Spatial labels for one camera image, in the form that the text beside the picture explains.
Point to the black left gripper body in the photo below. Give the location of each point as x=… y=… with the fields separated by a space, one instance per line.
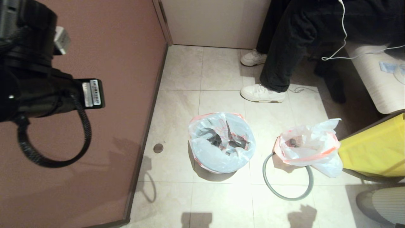
x=63 y=95

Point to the fresh white plastic bag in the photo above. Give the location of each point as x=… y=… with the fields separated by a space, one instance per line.
x=221 y=152

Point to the used translucent trash bag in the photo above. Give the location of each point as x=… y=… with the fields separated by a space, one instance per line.
x=310 y=145

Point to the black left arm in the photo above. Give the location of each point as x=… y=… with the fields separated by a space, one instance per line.
x=19 y=47

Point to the yellow fabric bag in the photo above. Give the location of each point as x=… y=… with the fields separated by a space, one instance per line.
x=376 y=148

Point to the brown textured partition panel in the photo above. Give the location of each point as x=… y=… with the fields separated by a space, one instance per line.
x=110 y=158

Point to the round metal floor drain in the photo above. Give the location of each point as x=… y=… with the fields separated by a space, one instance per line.
x=158 y=148

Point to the white right sneaker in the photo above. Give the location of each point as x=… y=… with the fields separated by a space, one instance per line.
x=253 y=58

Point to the white sneaker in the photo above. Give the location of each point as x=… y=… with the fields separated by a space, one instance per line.
x=253 y=58
x=261 y=93

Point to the white left sneaker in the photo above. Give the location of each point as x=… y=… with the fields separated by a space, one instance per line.
x=261 y=93

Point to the person's right black trouser leg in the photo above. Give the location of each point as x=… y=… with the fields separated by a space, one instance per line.
x=269 y=25

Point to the person's black trouser leg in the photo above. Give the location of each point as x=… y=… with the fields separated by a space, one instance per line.
x=269 y=25
x=284 y=57

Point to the person's left black trouser leg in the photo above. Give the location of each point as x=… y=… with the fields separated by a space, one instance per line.
x=284 y=57

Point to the light blue packet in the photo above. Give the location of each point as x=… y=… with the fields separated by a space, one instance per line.
x=387 y=66

